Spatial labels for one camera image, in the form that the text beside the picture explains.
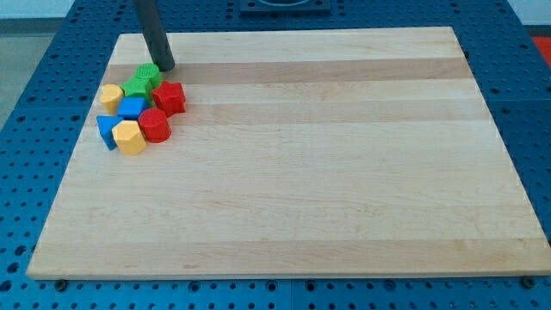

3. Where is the yellow heart block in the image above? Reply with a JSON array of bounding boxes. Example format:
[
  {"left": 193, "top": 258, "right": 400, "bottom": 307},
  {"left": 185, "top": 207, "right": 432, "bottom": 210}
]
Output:
[{"left": 100, "top": 84, "right": 124, "bottom": 115}]

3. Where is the red cylinder block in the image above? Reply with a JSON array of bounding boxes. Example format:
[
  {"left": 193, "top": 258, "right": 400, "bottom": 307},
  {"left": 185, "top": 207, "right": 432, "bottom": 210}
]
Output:
[{"left": 138, "top": 108, "right": 171, "bottom": 143}]

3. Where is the blue cube block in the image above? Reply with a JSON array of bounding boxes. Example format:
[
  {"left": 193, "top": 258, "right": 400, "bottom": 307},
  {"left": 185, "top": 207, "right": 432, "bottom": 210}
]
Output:
[{"left": 117, "top": 97, "right": 149, "bottom": 121}]

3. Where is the yellow hexagon block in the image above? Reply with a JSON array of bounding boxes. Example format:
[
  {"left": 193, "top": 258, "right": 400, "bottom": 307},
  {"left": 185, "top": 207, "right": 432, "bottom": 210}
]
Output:
[{"left": 112, "top": 121, "right": 147, "bottom": 155}]

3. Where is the blue triangle block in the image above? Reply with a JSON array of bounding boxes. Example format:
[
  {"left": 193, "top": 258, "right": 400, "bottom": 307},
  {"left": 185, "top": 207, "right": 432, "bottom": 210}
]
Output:
[{"left": 96, "top": 115, "right": 123, "bottom": 151}]

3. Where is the red star block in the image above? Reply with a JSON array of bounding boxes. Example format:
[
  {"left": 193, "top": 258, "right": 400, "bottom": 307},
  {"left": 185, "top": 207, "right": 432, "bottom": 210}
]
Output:
[{"left": 152, "top": 81, "right": 186, "bottom": 118}]

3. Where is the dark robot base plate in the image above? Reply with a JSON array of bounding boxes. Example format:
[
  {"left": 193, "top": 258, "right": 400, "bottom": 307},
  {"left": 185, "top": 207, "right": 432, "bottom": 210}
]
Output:
[{"left": 236, "top": 0, "right": 331, "bottom": 15}]

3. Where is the grey cylindrical robot arm rod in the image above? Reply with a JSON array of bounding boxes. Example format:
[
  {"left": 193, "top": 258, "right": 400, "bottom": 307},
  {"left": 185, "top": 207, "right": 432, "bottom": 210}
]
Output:
[{"left": 133, "top": 0, "right": 176, "bottom": 71}]

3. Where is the light wooden board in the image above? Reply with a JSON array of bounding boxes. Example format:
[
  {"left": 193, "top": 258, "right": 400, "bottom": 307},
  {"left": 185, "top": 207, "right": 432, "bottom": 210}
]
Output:
[{"left": 27, "top": 27, "right": 550, "bottom": 280}]

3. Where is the green cylinder block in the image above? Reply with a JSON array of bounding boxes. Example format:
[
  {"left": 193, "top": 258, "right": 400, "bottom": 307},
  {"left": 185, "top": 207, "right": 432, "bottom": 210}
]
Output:
[{"left": 135, "top": 63, "right": 163, "bottom": 89}]

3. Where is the green star block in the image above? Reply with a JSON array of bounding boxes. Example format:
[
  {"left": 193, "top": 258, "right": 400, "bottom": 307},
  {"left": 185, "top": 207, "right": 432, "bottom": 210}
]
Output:
[{"left": 121, "top": 77, "right": 152, "bottom": 106}]

